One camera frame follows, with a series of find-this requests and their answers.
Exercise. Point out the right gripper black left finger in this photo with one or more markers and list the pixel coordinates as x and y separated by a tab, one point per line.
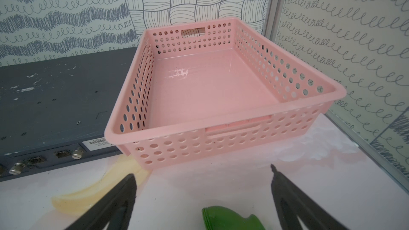
113	211

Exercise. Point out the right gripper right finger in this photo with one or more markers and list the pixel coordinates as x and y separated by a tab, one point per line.
295	208

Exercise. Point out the floral pink table mat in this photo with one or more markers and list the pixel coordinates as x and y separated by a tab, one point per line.
324	163

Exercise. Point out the right green pipe fitting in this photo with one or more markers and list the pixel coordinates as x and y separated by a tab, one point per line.
222	218

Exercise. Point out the black flat metal box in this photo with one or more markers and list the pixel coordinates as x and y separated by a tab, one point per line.
54	112

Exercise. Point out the pink plastic basket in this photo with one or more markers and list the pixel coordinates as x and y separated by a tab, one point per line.
201	89

